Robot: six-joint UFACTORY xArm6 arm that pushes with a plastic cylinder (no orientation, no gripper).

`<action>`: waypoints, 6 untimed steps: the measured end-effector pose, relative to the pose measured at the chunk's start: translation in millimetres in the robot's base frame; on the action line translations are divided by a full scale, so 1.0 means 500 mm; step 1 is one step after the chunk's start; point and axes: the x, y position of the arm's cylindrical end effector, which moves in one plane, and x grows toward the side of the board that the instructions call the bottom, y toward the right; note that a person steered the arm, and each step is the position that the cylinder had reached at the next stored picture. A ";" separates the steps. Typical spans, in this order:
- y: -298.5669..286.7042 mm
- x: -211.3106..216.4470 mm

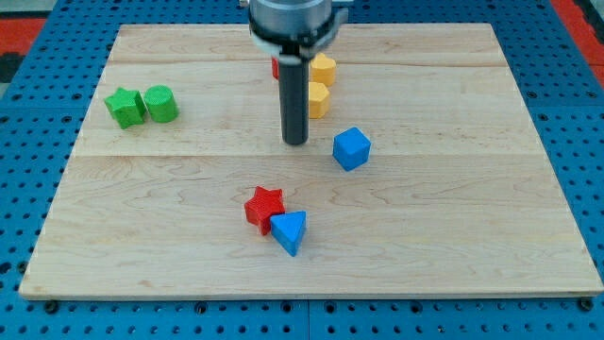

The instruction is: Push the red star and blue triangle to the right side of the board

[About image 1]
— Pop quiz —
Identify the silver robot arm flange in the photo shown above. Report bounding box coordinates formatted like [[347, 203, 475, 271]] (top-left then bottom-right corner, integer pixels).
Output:
[[239, 0, 351, 63]]

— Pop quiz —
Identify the red star block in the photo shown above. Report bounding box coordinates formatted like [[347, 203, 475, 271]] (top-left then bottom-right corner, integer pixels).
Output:
[[243, 186, 285, 236]]

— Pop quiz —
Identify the blue triangle block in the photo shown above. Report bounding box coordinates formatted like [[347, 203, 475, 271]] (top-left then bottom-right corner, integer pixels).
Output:
[[270, 211, 307, 257]]

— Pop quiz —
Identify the wooden board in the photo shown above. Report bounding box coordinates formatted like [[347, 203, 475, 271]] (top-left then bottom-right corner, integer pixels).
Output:
[[20, 24, 603, 301]]

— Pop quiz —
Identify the green star block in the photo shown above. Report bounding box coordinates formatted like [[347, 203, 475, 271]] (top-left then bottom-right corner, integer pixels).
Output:
[[104, 87, 146, 129]]

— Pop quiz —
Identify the blue cube block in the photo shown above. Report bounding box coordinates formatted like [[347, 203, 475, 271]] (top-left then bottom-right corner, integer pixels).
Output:
[[332, 127, 372, 171]]

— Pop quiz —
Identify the yellow hexagon block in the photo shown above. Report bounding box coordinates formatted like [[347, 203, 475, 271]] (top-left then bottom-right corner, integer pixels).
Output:
[[309, 82, 330, 119]]

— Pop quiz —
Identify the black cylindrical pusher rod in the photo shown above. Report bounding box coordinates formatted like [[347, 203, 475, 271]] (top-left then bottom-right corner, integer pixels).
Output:
[[277, 45, 309, 145]]

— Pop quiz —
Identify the yellow heart block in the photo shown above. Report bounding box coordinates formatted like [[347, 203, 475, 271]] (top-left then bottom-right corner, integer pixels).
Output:
[[310, 53, 337, 87]]

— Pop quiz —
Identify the red block behind rod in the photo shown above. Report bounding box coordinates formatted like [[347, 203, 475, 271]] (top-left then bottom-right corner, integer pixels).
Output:
[[271, 57, 279, 80]]

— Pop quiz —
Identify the green cylinder block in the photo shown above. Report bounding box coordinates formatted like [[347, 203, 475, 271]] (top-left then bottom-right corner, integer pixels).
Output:
[[143, 85, 179, 123]]

